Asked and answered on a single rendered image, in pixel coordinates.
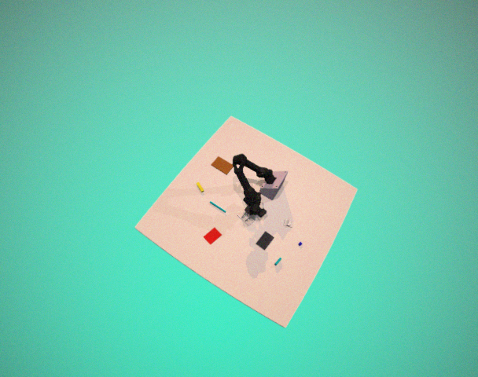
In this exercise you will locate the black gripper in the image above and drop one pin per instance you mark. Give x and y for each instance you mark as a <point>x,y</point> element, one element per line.
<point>261,212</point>

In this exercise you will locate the brown flat rectangular plate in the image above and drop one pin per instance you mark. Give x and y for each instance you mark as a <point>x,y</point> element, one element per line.
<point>222,165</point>

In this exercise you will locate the red rectangular block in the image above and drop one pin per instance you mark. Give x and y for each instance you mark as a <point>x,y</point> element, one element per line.
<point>212,236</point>

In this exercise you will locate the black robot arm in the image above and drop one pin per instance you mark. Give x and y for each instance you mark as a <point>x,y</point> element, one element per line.
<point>249,191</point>

